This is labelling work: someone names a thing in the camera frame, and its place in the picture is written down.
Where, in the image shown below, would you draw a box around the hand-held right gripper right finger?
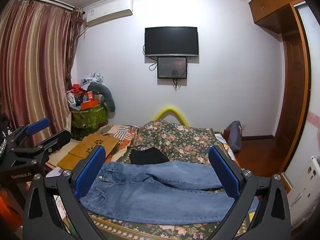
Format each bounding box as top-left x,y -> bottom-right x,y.
208,145 -> 292,240

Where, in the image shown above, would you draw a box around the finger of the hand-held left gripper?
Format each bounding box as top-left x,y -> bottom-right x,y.
37,129 -> 72,166
8,118 -> 50,148

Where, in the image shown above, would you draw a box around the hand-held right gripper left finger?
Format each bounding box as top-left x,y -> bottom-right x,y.
22,144 -> 110,240

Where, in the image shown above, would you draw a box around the blue jeans pants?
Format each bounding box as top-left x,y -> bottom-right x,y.
79,160 -> 258,224

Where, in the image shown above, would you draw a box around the wooden lap desk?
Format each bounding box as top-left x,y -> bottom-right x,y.
57,133 -> 120,171

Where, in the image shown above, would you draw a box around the black studded bag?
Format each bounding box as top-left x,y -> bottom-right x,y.
0,114 -> 12,163

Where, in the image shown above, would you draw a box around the white cloth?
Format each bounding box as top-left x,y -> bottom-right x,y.
46,167 -> 64,178

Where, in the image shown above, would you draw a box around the green floral table cloth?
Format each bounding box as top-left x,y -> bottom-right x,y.
71,105 -> 109,140

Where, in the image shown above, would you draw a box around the grey backpack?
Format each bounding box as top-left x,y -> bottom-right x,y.
224,121 -> 243,152

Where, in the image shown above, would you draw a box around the orange box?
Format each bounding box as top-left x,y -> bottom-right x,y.
80,99 -> 100,110

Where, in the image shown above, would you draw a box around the striped cloth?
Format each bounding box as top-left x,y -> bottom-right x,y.
99,124 -> 139,155

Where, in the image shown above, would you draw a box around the floral bed blanket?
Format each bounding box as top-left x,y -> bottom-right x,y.
82,120 -> 253,240

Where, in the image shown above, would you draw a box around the striped red curtain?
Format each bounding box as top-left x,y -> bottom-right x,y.
0,0 -> 84,150

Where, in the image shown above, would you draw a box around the black cloth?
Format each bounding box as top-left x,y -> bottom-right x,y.
129,147 -> 170,165

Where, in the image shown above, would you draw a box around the white crumpled clothes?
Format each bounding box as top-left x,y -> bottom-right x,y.
80,72 -> 104,90

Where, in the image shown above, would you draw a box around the white cabinet with stickers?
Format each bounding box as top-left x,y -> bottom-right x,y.
287,155 -> 320,230

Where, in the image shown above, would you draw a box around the yellow foam tube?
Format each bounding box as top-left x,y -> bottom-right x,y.
153,106 -> 190,125

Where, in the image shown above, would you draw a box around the wooden door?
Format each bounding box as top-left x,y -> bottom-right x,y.
275,30 -> 312,173

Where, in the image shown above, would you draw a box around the white air conditioner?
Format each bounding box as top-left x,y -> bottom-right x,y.
83,0 -> 134,28

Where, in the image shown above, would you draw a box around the wooden overhead cabinet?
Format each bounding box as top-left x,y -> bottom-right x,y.
246,0 -> 304,34

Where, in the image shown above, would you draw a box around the small black wall monitor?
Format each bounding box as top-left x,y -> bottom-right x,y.
157,57 -> 188,79

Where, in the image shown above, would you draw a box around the white curtain rail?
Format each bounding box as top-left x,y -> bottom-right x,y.
12,0 -> 83,12

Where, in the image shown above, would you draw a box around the black wall television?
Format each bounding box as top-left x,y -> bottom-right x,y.
144,26 -> 199,57

